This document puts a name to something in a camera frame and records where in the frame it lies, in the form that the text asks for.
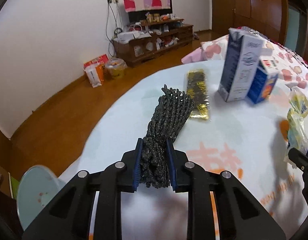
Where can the black gold snack packet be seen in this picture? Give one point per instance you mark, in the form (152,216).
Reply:
(197,90)

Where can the blue gable-top drink carton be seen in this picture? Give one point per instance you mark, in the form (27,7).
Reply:
(264,80)

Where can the tall grey milk carton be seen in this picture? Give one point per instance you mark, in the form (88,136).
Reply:
(240,65)

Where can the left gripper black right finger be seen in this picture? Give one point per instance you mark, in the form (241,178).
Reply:
(219,205)

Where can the orange white paper bag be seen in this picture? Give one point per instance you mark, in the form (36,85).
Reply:
(95,70)

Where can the yellow plastic bag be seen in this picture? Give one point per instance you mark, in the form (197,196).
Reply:
(296,135)

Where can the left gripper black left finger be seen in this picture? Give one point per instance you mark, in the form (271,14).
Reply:
(89,199)

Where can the heart-patterned white quilt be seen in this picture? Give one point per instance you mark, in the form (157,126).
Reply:
(293,68)

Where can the yellow bucket with plastic bag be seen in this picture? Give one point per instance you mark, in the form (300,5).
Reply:
(116,67)

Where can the dark wooden side cabinet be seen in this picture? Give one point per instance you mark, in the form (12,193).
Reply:
(10,227)

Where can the brown wooden wardrobe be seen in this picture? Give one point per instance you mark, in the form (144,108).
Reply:
(282,21)

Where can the wall power socket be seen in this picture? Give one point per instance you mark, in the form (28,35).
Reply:
(112,1)

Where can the white cartoon tablecloth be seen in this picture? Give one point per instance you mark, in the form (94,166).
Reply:
(241,137)

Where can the wooden tv cabinet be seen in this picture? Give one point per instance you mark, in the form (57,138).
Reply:
(152,40)

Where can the light blue basin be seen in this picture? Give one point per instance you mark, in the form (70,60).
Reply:
(38,186)

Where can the red pink covered television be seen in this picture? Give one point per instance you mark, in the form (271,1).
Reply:
(141,5)

